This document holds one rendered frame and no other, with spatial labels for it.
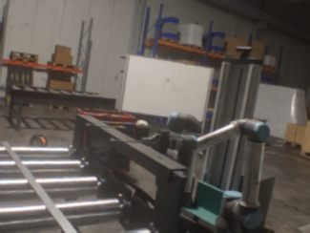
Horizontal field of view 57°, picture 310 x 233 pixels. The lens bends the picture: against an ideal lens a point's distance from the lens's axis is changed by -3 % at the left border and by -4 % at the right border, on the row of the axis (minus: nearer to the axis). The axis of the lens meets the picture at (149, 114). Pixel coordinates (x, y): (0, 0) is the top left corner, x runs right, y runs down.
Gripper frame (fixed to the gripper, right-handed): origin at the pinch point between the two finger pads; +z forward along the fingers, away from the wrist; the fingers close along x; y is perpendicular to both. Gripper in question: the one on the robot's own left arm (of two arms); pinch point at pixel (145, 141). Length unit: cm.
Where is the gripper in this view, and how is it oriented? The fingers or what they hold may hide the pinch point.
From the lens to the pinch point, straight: 156.5
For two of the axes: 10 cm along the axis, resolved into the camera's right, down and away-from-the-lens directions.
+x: -1.5, 9.8, 1.2
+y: 5.1, 1.8, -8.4
